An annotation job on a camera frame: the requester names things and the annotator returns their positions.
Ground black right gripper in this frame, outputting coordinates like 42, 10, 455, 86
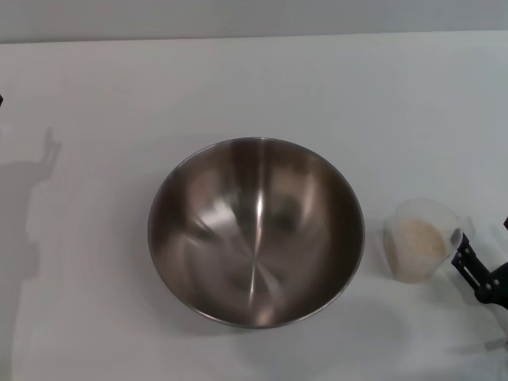
449, 216, 508, 311

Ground white raw rice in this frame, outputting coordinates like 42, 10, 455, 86
390, 217, 448, 279

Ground clear plastic measuring cup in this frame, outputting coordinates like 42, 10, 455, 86
382, 197, 474, 284

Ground stainless steel mixing bowl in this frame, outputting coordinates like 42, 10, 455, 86
147, 137, 367, 330

